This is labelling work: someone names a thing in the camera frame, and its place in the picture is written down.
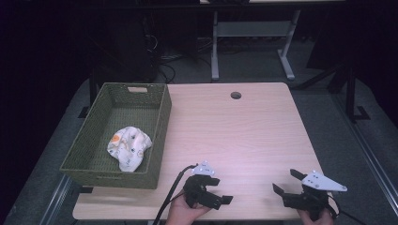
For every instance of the metal floor rail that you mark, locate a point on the metal floor rail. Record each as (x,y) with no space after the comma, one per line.
(369,156)
(56,200)

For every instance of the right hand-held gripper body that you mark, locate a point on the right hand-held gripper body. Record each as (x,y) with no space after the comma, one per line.
(309,197)

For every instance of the person's right hand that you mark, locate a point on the person's right hand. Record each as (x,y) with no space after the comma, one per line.
(316,219)

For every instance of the white patterned cloth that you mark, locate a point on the white patterned cloth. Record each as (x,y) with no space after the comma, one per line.
(130,150)

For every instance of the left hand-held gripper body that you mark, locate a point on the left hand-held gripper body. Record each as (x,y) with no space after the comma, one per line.
(197,190)

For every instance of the black metal stand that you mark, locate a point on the black metal stand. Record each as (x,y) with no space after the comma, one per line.
(352,93)
(90,93)

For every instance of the green woven basket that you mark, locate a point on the green woven basket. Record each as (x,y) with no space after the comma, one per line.
(94,146)

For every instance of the dark cabinet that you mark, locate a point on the dark cabinet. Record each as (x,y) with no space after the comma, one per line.
(125,47)

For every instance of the grey metal desk frame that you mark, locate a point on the grey metal desk frame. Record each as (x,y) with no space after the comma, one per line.
(250,29)

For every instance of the person's left hand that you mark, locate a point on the person's left hand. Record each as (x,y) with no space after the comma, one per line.
(183,214)

